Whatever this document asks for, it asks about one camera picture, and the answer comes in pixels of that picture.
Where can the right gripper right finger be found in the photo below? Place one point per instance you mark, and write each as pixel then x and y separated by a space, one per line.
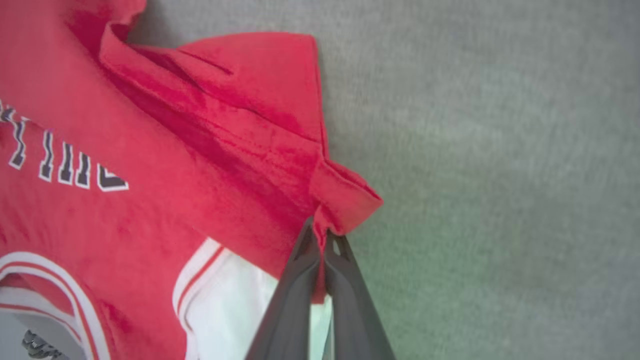
pixel 352 315

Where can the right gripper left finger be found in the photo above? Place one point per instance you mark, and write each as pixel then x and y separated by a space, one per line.
pixel 290 310

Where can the red and white jersey garment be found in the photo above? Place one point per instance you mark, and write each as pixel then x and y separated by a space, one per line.
pixel 165 200

